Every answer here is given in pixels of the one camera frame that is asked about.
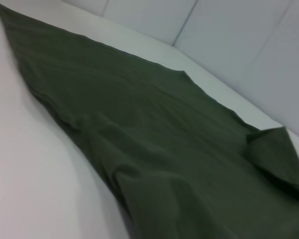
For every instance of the dark green shirt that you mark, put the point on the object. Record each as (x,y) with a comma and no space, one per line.
(152,137)

